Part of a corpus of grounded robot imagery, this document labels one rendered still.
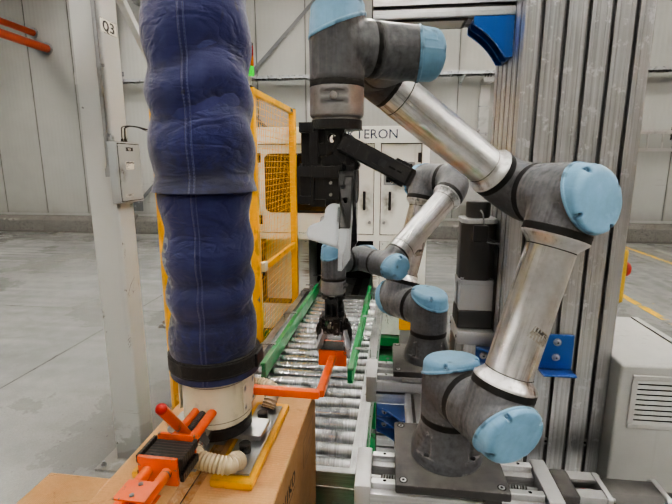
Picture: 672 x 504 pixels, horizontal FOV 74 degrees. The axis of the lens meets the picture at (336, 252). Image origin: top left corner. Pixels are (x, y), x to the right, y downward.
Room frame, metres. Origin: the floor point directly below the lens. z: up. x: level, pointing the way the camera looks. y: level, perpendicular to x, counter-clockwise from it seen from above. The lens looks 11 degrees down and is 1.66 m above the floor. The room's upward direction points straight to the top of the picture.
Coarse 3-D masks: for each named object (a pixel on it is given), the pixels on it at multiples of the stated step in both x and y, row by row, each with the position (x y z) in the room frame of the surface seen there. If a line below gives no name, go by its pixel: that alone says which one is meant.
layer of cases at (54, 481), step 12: (48, 480) 1.41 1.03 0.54; (60, 480) 1.41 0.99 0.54; (72, 480) 1.41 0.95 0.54; (84, 480) 1.41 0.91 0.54; (96, 480) 1.41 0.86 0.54; (36, 492) 1.35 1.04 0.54; (48, 492) 1.35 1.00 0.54; (60, 492) 1.35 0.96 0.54; (72, 492) 1.35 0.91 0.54; (84, 492) 1.35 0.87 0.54; (96, 492) 1.35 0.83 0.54
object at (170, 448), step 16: (160, 432) 0.85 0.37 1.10; (144, 448) 0.80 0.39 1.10; (160, 448) 0.81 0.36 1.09; (176, 448) 0.81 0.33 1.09; (192, 448) 0.81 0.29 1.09; (144, 464) 0.77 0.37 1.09; (160, 464) 0.76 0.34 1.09; (176, 464) 0.76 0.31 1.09; (192, 464) 0.80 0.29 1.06; (176, 480) 0.76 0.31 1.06
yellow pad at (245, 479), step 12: (264, 408) 1.17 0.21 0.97; (276, 408) 1.17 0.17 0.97; (288, 408) 1.19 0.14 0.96; (276, 420) 1.11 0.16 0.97; (276, 432) 1.06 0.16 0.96; (240, 444) 0.96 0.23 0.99; (252, 444) 1.00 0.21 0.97; (264, 444) 1.01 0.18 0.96; (252, 456) 0.95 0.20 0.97; (264, 456) 0.96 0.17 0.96; (252, 468) 0.92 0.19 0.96; (216, 480) 0.88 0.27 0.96; (228, 480) 0.88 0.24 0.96; (240, 480) 0.88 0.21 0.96; (252, 480) 0.88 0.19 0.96
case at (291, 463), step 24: (312, 408) 1.27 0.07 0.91; (288, 432) 1.09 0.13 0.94; (312, 432) 1.27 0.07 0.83; (288, 456) 0.99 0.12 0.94; (312, 456) 1.26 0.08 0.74; (120, 480) 0.90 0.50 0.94; (192, 480) 0.90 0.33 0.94; (264, 480) 0.90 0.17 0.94; (288, 480) 0.96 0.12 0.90; (312, 480) 1.26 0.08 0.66
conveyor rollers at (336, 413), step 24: (312, 312) 3.25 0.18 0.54; (360, 312) 3.28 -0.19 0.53; (312, 336) 2.79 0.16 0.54; (336, 336) 2.77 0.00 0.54; (288, 360) 2.44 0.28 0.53; (312, 360) 2.42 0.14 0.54; (360, 360) 2.39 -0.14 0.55; (288, 384) 2.16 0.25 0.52; (312, 384) 2.14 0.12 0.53; (336, 384) 2.13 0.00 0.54; (360, 384) 2.12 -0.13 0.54; (336, 408) 1.88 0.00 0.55; (336, 432) 1.69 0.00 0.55; (336, 456) 1.59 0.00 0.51
